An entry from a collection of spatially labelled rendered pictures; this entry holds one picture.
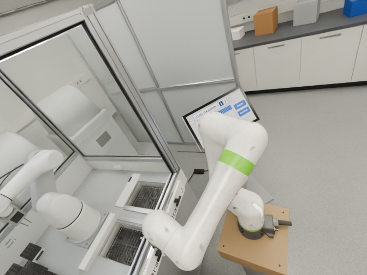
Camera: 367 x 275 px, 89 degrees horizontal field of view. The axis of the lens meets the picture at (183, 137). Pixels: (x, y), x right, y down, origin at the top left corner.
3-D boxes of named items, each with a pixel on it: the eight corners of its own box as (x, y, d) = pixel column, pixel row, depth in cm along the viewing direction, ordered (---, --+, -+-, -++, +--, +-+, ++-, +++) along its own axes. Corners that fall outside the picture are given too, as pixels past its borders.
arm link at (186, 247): (219, 163, 72) (214, 157, 62) (247, 178, 68) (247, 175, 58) (171, 249, 69) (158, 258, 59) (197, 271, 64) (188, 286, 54)
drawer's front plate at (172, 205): (185, 188, 139) (180, 179, 132) (171, 228, 120) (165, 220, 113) (183, 188, 140) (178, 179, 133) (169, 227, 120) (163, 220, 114)
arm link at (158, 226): (155, 198, 69) (132, 223, 62) (182, 219, 64) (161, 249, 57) (158, 214, 79) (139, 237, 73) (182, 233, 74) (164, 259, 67)
